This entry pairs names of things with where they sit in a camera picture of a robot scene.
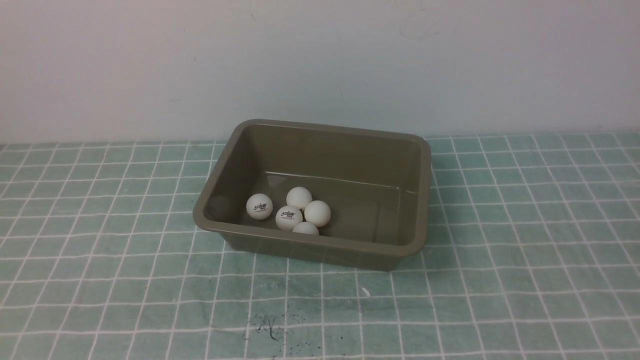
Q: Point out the olive plastic storage bin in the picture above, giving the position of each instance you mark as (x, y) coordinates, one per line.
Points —
(376, 183)

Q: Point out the white ping-pong ball with mark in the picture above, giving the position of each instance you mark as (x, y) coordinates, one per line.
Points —
(259, 206)

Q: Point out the green checkered tablecloth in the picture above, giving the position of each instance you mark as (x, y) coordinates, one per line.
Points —
(533, 254)

